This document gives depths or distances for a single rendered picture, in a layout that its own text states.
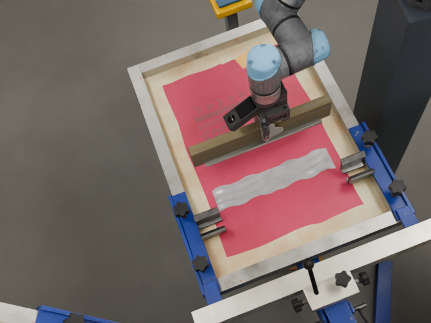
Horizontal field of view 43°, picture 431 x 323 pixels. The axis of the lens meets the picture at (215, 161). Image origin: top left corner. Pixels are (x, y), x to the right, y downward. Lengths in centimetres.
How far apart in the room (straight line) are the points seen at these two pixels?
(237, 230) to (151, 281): 107
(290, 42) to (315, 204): 52
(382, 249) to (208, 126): 63
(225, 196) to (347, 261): 39
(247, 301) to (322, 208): 35
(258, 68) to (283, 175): 48
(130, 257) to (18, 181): 73
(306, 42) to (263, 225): 56
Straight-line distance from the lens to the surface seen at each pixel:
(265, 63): 122
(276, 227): 157
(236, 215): 158
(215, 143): 147
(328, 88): 172
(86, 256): 269
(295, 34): 128
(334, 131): 169
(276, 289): 144
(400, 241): 150
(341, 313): 143
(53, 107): 309
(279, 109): 140
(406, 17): 163
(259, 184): 161
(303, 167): 163
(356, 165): 161
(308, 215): 158
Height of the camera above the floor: 245
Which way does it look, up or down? 65 degrees down
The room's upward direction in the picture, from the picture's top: 16 degrees counter-clockwise
